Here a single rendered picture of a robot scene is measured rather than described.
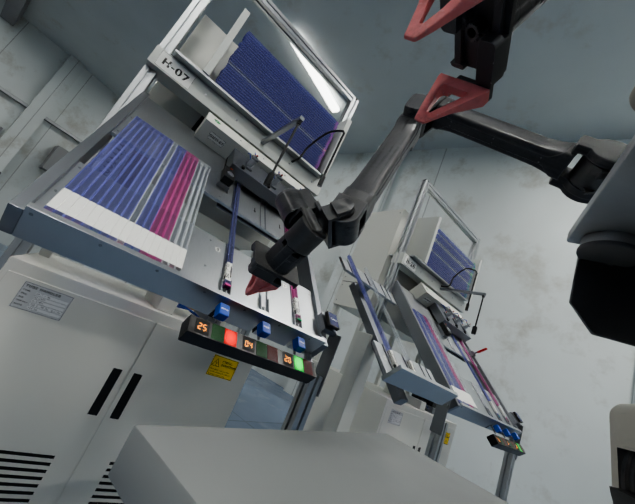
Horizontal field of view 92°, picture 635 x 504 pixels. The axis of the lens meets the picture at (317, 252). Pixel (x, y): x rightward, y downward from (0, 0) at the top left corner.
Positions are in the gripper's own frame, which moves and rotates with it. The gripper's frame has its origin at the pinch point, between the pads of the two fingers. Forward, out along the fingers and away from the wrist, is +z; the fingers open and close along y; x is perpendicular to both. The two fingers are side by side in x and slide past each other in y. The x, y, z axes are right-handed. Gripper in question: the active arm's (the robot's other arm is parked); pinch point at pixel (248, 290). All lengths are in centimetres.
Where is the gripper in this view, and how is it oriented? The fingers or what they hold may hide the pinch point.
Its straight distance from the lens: 63.5
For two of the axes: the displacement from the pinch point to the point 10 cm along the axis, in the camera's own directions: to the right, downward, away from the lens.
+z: -6.8, 6.2, 3.9
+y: -7.2, -4.6, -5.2
